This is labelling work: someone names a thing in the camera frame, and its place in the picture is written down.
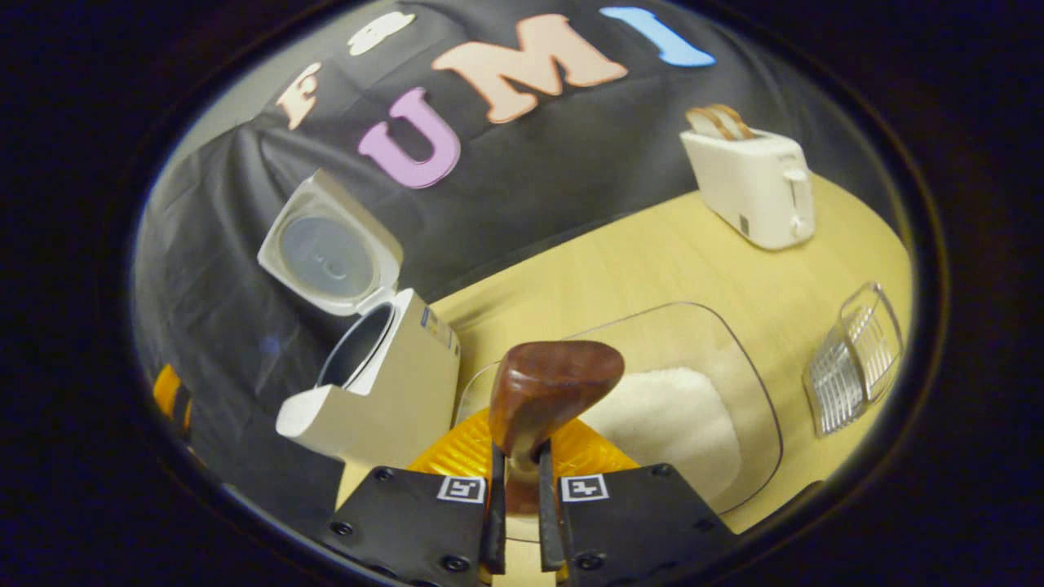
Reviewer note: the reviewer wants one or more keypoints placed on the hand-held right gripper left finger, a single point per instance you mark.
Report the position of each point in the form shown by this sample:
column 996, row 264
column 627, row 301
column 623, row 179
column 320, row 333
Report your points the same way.
column 408, row 522

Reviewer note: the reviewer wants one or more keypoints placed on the brown wooden spoon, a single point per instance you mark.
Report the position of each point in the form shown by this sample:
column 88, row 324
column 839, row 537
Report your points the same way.
column 546, row 391

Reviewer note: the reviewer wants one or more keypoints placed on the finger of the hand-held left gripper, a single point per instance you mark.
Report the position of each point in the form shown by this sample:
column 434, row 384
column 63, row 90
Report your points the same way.
column 165, row 391

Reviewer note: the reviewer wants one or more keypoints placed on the black backdrop cloth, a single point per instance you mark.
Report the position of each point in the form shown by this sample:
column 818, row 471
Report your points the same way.
column 530, row 187

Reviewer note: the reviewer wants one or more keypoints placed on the white rice heap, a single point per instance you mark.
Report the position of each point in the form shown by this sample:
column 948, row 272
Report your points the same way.
column 677, row 424

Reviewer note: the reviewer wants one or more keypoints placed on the clear plastic rice container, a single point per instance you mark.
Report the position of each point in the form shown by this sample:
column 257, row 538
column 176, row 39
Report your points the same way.
column 734, row 350

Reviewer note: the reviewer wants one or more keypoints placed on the clear chopstick holder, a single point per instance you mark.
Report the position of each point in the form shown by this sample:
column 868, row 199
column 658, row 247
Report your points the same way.
column 852, row 367

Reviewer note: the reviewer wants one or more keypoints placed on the toasted bread slice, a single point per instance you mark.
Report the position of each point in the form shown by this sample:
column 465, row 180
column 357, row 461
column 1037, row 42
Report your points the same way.
column 734, row 120
column 703, row 122

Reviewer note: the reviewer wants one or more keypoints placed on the white rice cooker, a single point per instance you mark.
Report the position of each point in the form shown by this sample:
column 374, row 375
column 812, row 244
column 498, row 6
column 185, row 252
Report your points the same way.
column 400, row 391

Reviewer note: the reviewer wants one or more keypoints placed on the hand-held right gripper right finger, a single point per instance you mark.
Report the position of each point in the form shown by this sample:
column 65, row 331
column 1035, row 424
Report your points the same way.
column 636, row 522

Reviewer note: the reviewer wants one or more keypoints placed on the white toaster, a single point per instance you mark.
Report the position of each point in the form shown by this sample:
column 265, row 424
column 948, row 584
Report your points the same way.
column 750, row 187

